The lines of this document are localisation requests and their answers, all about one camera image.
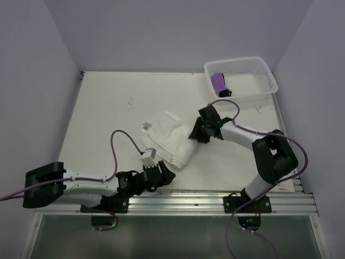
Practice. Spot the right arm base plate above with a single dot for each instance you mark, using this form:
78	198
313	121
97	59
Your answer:
234	203

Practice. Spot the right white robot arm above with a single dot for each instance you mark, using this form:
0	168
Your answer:
273	154

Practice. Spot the aluminium mounting rail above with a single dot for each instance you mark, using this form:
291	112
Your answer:
192	203

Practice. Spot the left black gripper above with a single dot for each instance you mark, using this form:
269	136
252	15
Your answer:
167	175

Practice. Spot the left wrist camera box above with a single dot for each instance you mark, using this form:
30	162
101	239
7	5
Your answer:
148	158

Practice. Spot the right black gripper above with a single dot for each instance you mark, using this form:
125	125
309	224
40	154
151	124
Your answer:
197	134

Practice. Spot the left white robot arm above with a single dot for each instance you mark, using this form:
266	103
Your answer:
53	183

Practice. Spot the purple microfiber towel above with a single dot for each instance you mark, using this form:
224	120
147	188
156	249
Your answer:
219	85

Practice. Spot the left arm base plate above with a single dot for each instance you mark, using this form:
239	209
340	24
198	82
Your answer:
116	204

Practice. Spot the white towel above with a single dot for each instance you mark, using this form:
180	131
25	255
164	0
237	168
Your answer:
169	136

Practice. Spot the white perforated plastic basket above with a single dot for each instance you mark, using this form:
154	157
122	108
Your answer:
249	78

